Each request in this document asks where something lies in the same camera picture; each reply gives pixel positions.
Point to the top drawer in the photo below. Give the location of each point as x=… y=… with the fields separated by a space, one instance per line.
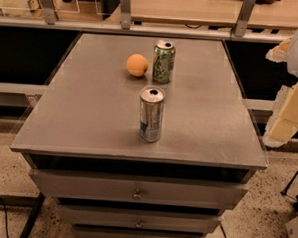
x=150 y=190

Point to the green soda can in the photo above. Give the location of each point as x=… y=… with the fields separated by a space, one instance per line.
x=163 y=61

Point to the grey metal drawer cabinet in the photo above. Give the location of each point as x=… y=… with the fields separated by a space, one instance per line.
x=83 y=141

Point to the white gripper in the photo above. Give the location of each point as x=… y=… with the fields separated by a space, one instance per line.
x=283 y=125

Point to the metal railing frame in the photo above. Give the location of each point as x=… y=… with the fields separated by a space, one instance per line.
x=241 y=20

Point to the wooden background table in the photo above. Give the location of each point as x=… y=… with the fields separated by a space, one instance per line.
x=282 y=14

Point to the silver blue redbull can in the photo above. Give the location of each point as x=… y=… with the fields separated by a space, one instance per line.
x=152 y=100

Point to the middle drawer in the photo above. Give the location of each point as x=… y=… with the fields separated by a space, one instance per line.
x=122 y=218

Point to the orange fruit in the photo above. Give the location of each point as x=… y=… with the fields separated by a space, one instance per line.
x=137 y=65

